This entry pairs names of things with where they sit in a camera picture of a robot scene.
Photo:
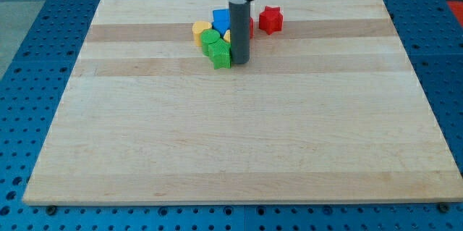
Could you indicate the green star block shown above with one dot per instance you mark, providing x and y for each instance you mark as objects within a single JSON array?
[{"x": 219, "y": 54}]

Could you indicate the red star block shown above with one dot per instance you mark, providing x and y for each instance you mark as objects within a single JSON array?
[{"x": 271, "y": 20}]

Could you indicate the yellow block behind tool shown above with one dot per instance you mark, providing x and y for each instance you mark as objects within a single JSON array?
[{"x": 227, "y": 36}]

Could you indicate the green cylinder block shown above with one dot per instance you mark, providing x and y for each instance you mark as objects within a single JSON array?
[{"x": 208, "y": 37}]

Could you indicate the blue block lower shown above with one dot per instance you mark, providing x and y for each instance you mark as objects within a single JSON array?
[{"x": 221, "y": 26}]

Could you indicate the red block behind tool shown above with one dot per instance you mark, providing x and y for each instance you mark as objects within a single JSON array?
[{"x": 251, "y": 27}]

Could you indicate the yellow cylinder block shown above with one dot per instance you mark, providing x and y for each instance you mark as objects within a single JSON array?
[{"x": 197, "y": 28}]

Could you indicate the blue cube block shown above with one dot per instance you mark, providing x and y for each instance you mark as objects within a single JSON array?
[{"x": 221, "y": 15}]

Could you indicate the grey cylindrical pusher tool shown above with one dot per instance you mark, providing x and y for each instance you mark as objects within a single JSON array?
[{"x": 239, "y": 11}]

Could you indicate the wooden board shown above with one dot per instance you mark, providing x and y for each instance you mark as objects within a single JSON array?
[{"x": 329, "y": 110}]

